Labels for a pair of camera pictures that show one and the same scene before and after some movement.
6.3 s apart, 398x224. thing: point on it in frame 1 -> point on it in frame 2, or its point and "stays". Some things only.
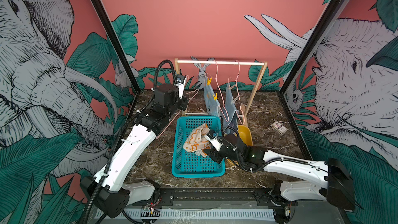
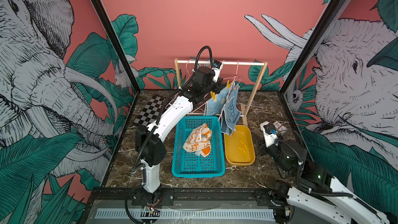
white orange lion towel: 196,142 stays
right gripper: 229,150 -> 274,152
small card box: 280,128 stays
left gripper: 183,103 -> 217,85
